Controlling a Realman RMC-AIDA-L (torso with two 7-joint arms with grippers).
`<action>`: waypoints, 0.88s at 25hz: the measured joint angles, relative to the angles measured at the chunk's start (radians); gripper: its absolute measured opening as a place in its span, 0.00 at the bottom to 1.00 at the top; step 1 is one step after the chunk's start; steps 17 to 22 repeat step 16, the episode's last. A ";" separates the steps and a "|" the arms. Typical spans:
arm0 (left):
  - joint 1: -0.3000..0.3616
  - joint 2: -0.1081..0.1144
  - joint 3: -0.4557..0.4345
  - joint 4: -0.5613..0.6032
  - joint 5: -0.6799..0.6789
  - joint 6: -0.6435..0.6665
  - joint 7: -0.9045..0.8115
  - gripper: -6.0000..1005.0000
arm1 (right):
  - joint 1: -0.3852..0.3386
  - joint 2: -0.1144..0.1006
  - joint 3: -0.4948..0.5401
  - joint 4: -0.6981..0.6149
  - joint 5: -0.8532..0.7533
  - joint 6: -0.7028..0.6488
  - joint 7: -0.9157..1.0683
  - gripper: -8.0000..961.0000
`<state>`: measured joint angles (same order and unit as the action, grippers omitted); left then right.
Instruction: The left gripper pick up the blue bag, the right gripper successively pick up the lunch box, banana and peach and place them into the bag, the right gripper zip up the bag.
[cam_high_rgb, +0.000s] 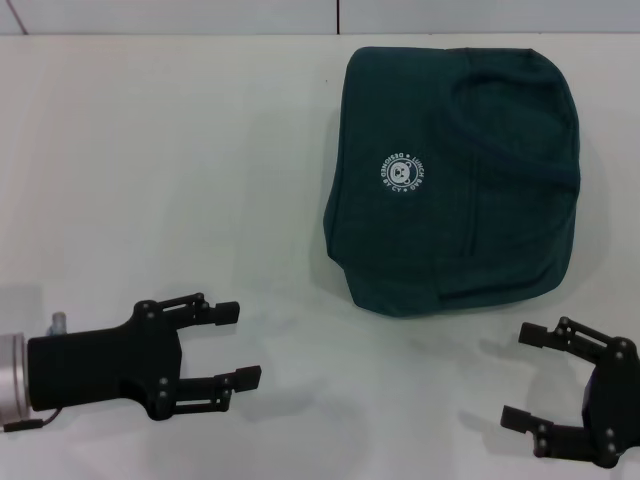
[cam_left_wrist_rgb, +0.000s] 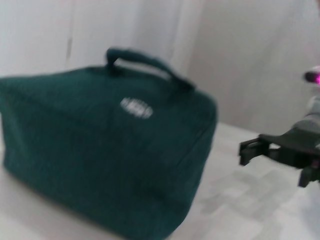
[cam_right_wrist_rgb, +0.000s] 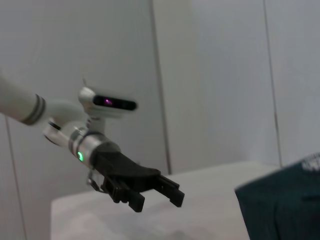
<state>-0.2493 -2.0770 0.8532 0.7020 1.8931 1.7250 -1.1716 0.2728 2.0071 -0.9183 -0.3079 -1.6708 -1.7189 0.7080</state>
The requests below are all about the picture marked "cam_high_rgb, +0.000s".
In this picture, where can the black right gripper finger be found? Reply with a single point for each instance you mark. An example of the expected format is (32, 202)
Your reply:
(545, 432)
(565, 337)

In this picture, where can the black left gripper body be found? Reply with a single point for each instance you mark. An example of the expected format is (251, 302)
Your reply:
(100, 365)

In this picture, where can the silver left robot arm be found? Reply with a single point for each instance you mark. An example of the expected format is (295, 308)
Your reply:
(12, 375)

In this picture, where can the dark teal lunch bag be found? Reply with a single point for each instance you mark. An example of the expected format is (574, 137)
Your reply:
(450, 200)

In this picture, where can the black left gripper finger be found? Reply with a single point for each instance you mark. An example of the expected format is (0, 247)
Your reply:
(220, 387)
(200, 310)

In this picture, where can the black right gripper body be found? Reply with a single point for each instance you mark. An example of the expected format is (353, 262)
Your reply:
(612, 400)

